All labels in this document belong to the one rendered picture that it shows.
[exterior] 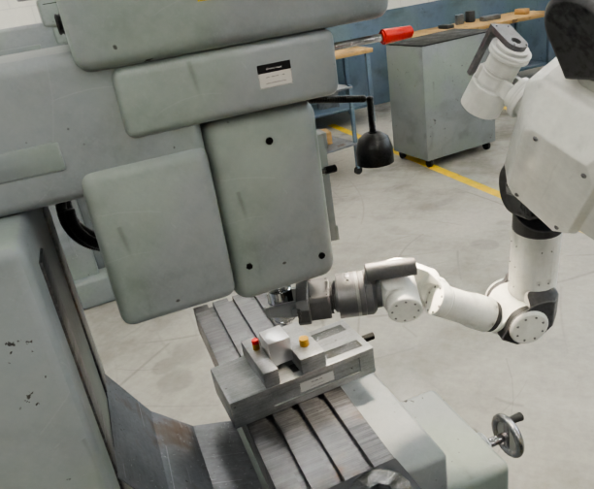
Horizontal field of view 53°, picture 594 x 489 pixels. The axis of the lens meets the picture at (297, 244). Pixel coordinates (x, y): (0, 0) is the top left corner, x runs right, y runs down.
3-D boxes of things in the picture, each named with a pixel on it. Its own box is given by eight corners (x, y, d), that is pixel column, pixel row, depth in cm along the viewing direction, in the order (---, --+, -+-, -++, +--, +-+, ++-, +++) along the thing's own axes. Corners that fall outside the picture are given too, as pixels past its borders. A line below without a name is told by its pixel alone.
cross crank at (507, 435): (506, 433, 163) (506, 399, 159) (536, 461, 153) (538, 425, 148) (457, 453, 159) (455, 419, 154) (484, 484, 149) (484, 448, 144)
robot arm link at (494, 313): (427, 302, 123) (503, 325, 129) (445, 333, 114) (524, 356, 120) (453, 260, 119) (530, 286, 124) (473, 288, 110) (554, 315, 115)
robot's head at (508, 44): (515, 101, 93) (490, 72, 97) (544, 52, 87) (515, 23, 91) (483, 102, 91) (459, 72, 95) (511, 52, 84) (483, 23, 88)
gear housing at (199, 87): (289, 79, 114) (281, 23, 110) (343, 94, 93) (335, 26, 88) (114, 115, 105) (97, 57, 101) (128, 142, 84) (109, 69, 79)
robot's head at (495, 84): (517, 121, 96) (477, 90, 99) (550, 67, 88) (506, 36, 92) (494, 132, 92) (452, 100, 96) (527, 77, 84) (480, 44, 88)
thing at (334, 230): (331, 232, 117) (317, 128, 108) (340, 239, 113) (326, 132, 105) (313, 238, 116) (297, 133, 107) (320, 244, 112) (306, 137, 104)
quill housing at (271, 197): (300, 237, 124) (276, 82, 111) (341, 276, 106) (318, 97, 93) (212, 263, 119) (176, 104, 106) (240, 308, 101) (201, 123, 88)
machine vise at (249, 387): (346, 342, 151) (341, 305, 147) (376, 372, 138) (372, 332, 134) (215, 392, 140) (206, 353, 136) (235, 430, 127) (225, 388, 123)
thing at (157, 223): (207, 245, 120) (178, 118, 109) (240, 296, 99) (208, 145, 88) (112, 273, 115) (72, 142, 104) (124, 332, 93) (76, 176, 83)
